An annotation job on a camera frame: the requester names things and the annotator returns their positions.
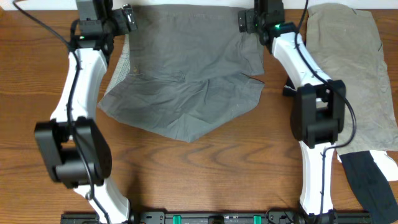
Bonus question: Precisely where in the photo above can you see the grey shorts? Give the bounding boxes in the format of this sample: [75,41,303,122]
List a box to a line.
[98,5,264,142]

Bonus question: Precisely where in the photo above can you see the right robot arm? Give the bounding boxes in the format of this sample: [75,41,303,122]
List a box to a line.
[238,1,346,223]

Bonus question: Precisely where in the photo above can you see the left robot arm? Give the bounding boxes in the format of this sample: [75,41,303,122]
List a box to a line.
[34,1,137,223]

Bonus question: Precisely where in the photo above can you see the black garment with logo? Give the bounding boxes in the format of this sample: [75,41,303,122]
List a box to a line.
[282,78,297,97]

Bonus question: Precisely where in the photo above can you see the khaki shorts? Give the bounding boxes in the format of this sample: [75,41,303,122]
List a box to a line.
[306,3,397,155]

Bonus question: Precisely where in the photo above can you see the white garment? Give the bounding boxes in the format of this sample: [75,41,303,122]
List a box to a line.
[337,150,397,182]

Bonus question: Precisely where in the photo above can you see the dark navy garment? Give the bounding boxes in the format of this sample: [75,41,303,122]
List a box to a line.
[340,151,397,224]

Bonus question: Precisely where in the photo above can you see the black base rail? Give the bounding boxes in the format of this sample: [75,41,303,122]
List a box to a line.
[60,210,373,224]

